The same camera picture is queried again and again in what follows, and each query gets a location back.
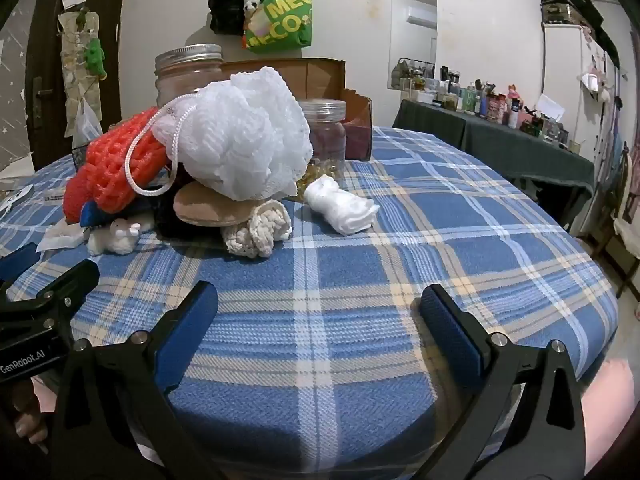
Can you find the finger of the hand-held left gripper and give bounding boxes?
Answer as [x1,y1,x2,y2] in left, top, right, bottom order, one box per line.
[10,259,101,318]
[0,242,42,283]

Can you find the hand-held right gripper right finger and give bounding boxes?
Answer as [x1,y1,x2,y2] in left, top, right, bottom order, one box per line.
[419,283,587,480]

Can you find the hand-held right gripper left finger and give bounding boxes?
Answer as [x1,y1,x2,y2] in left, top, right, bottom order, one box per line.
[50,280,236,480]

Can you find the white sachet packet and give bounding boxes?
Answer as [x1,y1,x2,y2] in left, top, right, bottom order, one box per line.
[36,222,91,252]

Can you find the white fluffy bunny hair clip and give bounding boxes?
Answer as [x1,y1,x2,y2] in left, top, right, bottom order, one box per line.
[86,217,143,257]

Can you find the blue packet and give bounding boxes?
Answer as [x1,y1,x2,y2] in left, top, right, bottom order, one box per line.
[82,201,113,226]

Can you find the black scrunchie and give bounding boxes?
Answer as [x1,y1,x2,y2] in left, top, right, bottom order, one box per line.
[152,187,221,241]

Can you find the cream crochet scrunchie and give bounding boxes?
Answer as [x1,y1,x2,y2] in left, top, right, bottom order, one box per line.
[222,199,292,259]

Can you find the tan round powder puff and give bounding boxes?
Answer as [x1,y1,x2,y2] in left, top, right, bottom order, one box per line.
[172,180,261,228]

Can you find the red mesh bath loofah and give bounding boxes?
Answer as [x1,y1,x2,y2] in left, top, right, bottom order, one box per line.
[85,106,173,211]

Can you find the white cloth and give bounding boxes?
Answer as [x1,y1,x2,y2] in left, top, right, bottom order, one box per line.
[304,172,380,236]

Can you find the white mesh bath loofah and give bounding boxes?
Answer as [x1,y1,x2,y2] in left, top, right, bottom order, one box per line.
[125,66,313,200]

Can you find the small glass jar clear lid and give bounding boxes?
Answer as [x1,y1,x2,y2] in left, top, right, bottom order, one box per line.
[297,100,348,181]

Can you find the cardboard box red inside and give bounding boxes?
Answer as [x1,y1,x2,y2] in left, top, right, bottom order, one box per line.
[220,58,373,162]

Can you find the person's left hand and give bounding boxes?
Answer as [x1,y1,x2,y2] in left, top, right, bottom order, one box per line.
[12,380,51,446]

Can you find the white papers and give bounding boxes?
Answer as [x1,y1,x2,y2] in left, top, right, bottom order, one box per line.
[0,157,36,216]

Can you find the blue plaid blanket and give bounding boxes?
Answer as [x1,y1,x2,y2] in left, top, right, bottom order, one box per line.
[0,125,621,476]

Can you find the dark brown door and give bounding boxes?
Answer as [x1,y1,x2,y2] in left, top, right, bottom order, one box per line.
[25,0,131,171]

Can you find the white plastic bag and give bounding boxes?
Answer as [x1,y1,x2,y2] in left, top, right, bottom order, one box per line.
[65,97,103,141]

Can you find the clear hanging organizer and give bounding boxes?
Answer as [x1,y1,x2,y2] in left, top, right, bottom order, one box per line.
[57,7,101,141]

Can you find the table with dark green cloth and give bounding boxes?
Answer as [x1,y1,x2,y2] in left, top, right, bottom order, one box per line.
[392,99,596,231]

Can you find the green frog toy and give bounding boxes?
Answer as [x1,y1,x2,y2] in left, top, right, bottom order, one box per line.
[82,37,107,79]

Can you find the large glass jar metal lid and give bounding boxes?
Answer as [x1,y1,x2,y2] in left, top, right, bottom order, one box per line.
[154,44,225,108]

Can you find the row of cosmetic bottles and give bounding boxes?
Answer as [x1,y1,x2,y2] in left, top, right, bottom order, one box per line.
[392,57,583,153]

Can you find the white wardrobe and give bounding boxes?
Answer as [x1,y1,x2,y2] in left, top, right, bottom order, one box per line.
[542,25,623,161]

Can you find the black bag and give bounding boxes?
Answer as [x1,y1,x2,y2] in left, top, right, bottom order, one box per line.
[207,0,256,37]

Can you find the green tote bag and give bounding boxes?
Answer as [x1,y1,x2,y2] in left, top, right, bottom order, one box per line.
[243,0,313,53]

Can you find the small suitcase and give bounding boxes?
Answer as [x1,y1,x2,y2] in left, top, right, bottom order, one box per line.
[540,0,586,26]

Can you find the dark clothes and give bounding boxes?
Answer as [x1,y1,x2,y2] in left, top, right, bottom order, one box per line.
[562,0,621,68]

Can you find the wall mirror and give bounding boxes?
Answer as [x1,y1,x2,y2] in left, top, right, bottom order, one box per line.
[389,0,438,92]

